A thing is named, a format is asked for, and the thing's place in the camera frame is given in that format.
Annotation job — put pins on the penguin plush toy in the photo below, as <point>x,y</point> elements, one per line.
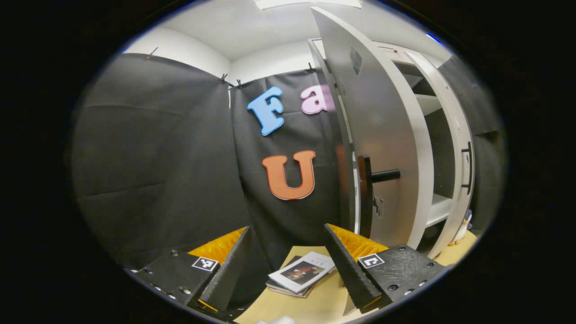
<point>462,227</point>

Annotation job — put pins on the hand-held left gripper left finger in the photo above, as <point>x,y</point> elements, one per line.
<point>225,279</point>

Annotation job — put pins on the dark book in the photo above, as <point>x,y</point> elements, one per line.
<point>281,288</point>

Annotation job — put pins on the black backdrop cloth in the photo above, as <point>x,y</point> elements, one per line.
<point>157,157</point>

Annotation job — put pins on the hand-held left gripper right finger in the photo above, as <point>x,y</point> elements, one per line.
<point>351,270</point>

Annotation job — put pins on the white cabinet door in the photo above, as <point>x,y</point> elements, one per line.
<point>462,121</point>
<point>382,126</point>

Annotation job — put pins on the ceiling light panel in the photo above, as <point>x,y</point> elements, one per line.
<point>306,3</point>

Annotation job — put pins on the white picture cover book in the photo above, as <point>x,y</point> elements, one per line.
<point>301,272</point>

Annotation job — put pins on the white cabinet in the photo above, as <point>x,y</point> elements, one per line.
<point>427,103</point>

